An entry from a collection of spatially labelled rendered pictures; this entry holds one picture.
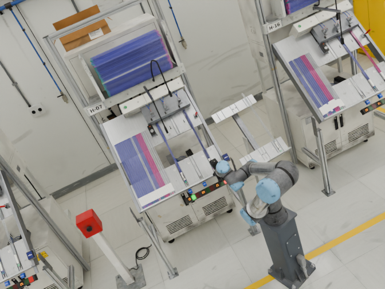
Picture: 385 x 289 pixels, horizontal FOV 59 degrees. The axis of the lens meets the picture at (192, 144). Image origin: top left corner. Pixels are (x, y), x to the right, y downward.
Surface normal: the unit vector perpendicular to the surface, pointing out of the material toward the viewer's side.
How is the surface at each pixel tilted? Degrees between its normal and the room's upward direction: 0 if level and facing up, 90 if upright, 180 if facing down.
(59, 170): 90
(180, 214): 90
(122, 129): 45
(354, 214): 0
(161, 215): 90
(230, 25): 90
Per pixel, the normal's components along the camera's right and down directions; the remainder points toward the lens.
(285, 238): 0.58, 0.25
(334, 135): 0.30, 0.43
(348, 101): -0.03, -0.26
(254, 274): -0.33, -0.79
